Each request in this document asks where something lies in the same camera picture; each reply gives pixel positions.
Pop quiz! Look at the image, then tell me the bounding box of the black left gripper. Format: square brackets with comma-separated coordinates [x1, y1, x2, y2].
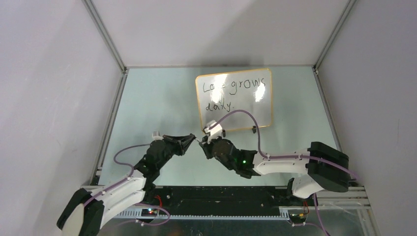
[157, 135, 195, 170]

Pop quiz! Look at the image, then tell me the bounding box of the yellow framed whiteboard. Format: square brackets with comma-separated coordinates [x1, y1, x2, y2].
[195, 68, 273, 131]

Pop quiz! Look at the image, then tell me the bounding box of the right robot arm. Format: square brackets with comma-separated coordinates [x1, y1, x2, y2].
[199, 137, 351, 206]

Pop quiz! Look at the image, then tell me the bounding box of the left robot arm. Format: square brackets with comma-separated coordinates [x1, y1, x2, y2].
[56, 132, 196, 236]

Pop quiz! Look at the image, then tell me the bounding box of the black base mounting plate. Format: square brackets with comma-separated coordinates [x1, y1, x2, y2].
[143, 186, 314, 216]

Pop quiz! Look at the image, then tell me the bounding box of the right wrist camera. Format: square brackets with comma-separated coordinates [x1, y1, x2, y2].
[203, 120, 225, 144]

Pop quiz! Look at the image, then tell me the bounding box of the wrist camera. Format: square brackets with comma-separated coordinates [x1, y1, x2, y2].
[203, 120, 225, 144]
[152, 131, 164, 141]

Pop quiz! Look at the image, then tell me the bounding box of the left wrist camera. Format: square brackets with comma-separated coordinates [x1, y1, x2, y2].
[152, 131, 164, 141]

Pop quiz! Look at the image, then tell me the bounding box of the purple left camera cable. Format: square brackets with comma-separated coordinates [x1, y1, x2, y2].
[83, 143, 171, 227]

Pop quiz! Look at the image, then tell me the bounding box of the purple camera cable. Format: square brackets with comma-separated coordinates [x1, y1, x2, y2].
[211, 109, 359, 236]
[83, 143, 171, 227]

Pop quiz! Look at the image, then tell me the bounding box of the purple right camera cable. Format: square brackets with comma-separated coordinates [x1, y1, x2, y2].
[211, 109, 359, 236]

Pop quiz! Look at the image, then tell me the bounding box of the aluminium frame rail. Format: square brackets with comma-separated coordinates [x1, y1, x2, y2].
[82, 0, 128, 185]

